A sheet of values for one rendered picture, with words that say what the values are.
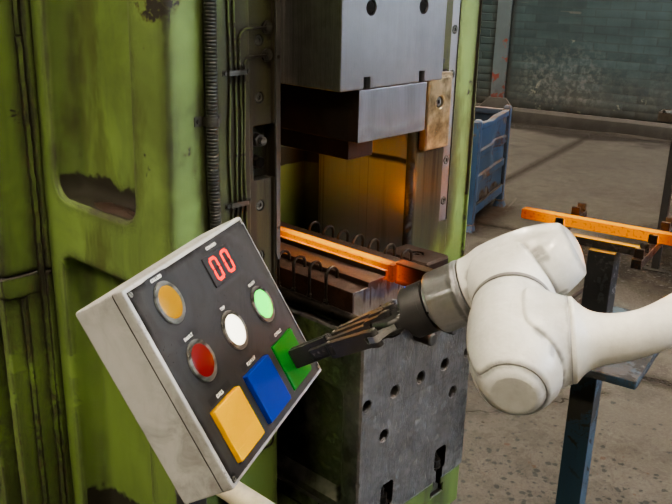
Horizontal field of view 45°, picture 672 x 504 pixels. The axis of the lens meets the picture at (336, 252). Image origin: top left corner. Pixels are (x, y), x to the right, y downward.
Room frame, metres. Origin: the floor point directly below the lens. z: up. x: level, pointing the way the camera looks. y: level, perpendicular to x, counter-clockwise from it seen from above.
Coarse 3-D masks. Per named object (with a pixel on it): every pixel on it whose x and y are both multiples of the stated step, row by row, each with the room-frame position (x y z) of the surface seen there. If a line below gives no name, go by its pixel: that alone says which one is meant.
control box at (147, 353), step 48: (192, 240) 1.18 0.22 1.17; (240, 240) 1.17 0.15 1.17; (144, 288) 0.93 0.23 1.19; (192, 288) 1.01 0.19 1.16; (240, 288) 1.10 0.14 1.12; (96, 336) 0.90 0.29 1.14; (144, 336) 0.88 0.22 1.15; (192, 336) 0.95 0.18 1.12; (144, 384) 0.88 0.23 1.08; (192, 384) 0.90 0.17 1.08; (240, 384) 0.98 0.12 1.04; (288, 384) 1.07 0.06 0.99; (144, 432) 0.88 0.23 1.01; (192, 432) 0.86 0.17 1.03; (192, 480) 0.86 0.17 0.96
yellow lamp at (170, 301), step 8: (160, 288) 0.95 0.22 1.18; (168, 288) 0.96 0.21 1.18; (160, 296) 0.94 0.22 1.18; (168, 296) 0.95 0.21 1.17; (176, 296) 0.96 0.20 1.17; (160, 304) 0.93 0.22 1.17; (168, 304) 0.94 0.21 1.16; (176, 304) 0.95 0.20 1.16; (168, 312) 0.93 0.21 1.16; (176, 312) 0.95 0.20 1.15
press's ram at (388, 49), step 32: (288, 0) 1.50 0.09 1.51; (320, 0) 1.45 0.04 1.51; (352, 0) 1.43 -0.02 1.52; (384, 0) 1.50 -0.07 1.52; (416, 0) 1.57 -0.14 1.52; (288, 32) 1.50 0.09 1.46; (320, 32) 1.45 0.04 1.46; (352, 32) 1.44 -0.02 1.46; (384, 32) 1.50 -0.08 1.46; (416, 32) 1.57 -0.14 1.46; (288, 64) 1.50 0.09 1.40; (320, 64) 1.45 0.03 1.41; (352, 64) 1.44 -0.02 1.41; (384, 64) 1.50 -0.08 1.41; (416, 64) 1.57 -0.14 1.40
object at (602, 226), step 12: (528, 216) 1.87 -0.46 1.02; (540, 216) 1.86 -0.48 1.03; (552, 216) 1.84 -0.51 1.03; (564, 216) 1.83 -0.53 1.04; (576, 216) 1.83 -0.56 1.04; (588, 228) 1.79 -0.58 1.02; (600, 228) 1.78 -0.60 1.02; (612, 228) 1.76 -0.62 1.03; (624, 228) 1.75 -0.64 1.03; (636, 228) 1.74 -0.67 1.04; (648, 228) 1.75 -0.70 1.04; (660, 240) 1.70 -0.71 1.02
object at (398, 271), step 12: (288, 228) 1.77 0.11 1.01; (300, 240) 1.70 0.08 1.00; (312, 240) 1.69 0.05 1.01; (324, 240) 1.69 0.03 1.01; (336, 252) 1.63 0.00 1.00; (348, 252) 1.61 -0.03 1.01; (360, 252) 1.61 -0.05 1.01; (372, 264) 1.56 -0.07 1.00; (384, 264) 1.54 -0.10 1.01; (396, 264) 1.52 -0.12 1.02; (408, 264) 1.52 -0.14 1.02; (396, 276) 1.53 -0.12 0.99; (408, 276) 1.51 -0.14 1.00; (420, 276) 1.49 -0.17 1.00
